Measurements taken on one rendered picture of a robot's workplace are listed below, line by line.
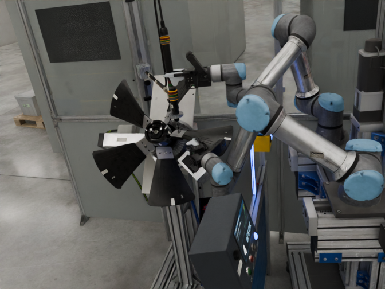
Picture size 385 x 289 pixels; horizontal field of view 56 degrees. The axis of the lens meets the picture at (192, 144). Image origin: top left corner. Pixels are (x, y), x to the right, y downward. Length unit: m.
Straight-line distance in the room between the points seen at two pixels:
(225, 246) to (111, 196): 2.24
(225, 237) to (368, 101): 0.88
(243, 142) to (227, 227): 0.50
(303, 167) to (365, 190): 0.69
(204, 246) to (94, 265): 2.03
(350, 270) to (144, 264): 1.45
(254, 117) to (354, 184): 0.38
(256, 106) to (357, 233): 0.67
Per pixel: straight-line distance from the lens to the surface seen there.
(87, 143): 2.95
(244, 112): 1.20
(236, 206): 1.08
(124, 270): 2.82
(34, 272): 3.11
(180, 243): 2.27
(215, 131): 1.74
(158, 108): 2.08
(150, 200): 1.68
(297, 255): 2.43
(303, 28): 1.64
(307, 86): 1.88
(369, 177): 1.26
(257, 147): 1.94
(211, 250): 0.96
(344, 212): 1.44
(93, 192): 3.19
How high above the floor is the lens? 1.89
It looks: 25 degrees down
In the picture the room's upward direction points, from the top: 8 degrees counter-clockwise
